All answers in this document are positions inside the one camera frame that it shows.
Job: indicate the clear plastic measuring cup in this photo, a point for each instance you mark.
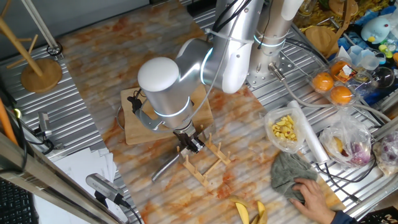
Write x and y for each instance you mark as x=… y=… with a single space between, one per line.
x=367 y=60

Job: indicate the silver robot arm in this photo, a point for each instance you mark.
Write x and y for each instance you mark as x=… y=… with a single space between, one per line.
x=168 y=93

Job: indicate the gray green cloth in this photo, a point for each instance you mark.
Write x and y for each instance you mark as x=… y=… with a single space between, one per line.
x=289 y=171

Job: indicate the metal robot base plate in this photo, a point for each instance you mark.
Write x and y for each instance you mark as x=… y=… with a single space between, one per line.
x=283 y=65

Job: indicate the clear glass bowl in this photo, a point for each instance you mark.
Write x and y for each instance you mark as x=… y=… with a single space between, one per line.
x=384 y=77

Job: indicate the white paper sheets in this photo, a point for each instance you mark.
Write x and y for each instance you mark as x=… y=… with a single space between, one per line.
x=81 y=168

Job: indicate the gray camera mount bracket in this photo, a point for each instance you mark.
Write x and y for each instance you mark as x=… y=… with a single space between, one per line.
x=147 y=123

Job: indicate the black printed box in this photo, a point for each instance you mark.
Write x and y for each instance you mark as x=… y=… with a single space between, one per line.
x=379 y=219

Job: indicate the orange pole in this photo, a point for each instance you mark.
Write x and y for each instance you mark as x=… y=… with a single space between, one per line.
x=6 y=124

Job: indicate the white tripod leg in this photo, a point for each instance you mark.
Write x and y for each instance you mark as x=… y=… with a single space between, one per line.
x=38 y=23

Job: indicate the glass jar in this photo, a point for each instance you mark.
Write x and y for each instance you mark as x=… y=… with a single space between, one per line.
x=306 y=6

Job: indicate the black mesh panel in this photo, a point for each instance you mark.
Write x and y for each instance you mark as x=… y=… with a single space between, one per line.
x=15 y=205

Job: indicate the clear bag of purple vegetables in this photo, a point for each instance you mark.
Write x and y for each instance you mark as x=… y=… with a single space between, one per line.
x=388 y=152

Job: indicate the wooden stand with round base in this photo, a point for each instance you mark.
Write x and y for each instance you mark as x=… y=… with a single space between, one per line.
x=321 y=39

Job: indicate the steel kitchen cleaver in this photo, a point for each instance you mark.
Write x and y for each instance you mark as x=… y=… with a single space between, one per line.
x=164 y=168

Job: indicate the person's bare hand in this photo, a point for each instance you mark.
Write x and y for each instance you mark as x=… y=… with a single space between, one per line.
x=311 y=199

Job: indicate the bag of mixed fruit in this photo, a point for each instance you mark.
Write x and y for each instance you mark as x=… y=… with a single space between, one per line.
x=345 y=146

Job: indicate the oranges in plastic bag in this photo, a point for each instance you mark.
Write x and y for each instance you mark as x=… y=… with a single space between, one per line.
x=357 y=84

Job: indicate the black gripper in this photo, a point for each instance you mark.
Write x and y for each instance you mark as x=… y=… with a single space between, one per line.
x=185 y=135

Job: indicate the wooden cutting board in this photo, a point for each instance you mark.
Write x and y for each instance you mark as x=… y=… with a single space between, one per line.
x=136 y=130

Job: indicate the marble pattern table mat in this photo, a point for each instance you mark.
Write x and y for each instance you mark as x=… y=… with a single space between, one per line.
x=242 y=124

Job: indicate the clear bag of potato cubes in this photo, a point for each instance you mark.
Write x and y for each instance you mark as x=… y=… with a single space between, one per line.
x=284 y=129

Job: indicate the wooden mug tree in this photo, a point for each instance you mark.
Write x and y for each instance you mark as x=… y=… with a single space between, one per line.
x=40 y=74

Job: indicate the round wooden disc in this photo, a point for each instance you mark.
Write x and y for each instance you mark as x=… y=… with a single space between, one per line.
x=342 y=6

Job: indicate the wooden dish rack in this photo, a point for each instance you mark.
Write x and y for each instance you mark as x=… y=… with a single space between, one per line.
x=219 y=153

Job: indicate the black clamp tool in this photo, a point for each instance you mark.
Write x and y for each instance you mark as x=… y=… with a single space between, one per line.
x=43 y=123

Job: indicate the yellow banana peel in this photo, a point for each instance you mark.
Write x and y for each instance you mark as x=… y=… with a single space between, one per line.
x=242 y=213

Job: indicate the orange fruit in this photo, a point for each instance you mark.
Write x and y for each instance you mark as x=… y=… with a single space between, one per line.
x=322 y=81
x=337 y=68
x=341 y=95

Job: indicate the small yellow green toy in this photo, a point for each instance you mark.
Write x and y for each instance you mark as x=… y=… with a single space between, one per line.
x=385 y=49

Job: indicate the silver depth camera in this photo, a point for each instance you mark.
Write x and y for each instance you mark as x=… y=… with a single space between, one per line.
x=102 y=186

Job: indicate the white plastic wrap roll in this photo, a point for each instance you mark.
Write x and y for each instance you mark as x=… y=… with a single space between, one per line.
x=308 y=133

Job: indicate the light blue plush toy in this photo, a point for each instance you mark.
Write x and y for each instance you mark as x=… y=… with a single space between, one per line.
x=374 y=29

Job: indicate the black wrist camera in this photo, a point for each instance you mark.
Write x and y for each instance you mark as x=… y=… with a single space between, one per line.
x=134 y=102

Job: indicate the metal frame beam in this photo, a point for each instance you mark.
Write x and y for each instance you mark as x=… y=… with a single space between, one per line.
x=46 y=183

